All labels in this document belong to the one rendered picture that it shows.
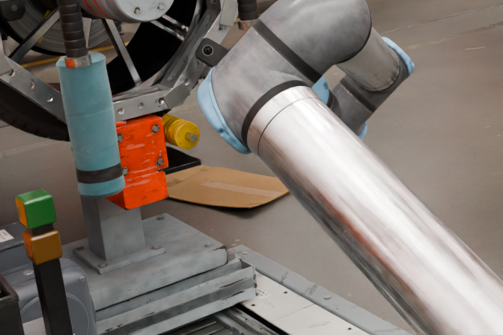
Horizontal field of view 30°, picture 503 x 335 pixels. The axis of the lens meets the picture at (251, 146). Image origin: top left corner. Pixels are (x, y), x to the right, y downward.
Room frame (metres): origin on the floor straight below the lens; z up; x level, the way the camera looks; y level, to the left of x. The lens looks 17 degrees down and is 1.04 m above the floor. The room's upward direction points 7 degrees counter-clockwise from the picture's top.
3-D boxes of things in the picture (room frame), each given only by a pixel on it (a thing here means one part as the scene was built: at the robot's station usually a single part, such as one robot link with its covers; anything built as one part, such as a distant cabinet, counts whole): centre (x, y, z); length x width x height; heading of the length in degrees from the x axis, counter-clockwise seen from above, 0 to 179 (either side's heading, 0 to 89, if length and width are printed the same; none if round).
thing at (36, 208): (1.16, 0.29, 0.64); 0.04 x 0.04 x 0.04; 30
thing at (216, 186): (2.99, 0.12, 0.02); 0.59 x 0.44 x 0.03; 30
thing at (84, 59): (1.55, 0.27, 0.83); 0.04 x 0.04 x 0.16
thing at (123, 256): (1.98, 0.33, 0.32); 0.40 x 0.30 x 0.28; 120
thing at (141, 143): (1.87, 0.26, 0.48); 0.16 x 0.12 x 0.17; 30
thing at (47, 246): (1.16, 0.29, 0.59); 0.04 x 0.04 x 0.04; 30
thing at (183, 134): (1.98, 0.19, 0.51); 0.29 x 0.06 x 0.06; 30
